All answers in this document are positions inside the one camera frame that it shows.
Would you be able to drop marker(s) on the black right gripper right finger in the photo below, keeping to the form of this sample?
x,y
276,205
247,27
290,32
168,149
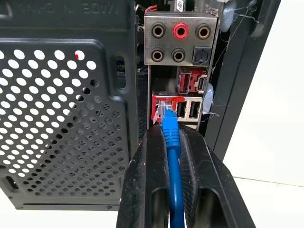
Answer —
x,y
211,180

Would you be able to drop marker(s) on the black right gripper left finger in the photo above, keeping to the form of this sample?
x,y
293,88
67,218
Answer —
x,y
142,180

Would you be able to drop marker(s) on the black computer tower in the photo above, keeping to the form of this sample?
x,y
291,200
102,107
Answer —
x,y
71,107

